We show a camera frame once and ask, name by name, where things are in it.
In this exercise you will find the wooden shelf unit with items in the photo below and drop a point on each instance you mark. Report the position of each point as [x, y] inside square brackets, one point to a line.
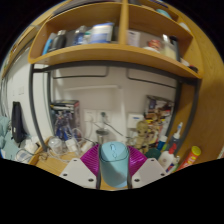
[113, 53]

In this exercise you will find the brown tree figurine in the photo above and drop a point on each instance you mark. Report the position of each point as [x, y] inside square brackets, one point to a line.
[144, 136]

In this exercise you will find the grey metal desk frame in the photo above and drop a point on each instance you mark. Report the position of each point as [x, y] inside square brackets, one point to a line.
[32, 100]

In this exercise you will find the light blue computer mouse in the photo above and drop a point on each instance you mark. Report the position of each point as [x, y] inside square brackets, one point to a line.
[114, 166]

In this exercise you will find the clear spray bottle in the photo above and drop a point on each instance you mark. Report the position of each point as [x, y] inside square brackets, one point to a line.
[175, 140]

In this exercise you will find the robot model kit box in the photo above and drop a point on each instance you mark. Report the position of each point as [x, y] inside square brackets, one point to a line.
[65, 120]

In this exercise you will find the red chips can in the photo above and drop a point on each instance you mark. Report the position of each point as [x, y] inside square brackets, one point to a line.
[190, 156]

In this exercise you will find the clear plastic dome container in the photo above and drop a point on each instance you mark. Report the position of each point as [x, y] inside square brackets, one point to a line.
[55, 145]

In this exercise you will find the white wall box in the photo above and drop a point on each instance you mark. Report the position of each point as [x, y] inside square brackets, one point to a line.
[135, 120]

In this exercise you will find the white lotion pump bottle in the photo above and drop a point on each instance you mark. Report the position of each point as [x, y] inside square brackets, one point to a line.
[166, 160]

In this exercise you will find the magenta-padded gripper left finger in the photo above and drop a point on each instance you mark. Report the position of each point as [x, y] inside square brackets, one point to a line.
[78, 173]

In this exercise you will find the teal bedding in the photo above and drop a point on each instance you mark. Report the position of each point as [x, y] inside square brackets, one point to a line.
[4, 133]

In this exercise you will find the stack of colourful boxes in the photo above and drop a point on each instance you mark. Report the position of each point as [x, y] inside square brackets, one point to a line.
[160, 111]

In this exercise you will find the white crumpled tissue bag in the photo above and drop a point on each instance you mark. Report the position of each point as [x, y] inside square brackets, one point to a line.
[31, 147]

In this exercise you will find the white wall socket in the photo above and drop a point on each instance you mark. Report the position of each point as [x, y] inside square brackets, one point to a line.
[95, 116]

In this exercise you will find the white charger block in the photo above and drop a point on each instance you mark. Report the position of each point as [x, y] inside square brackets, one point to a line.
[71, 145]

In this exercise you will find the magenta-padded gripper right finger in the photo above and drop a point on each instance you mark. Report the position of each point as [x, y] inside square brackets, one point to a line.
[148, 171]

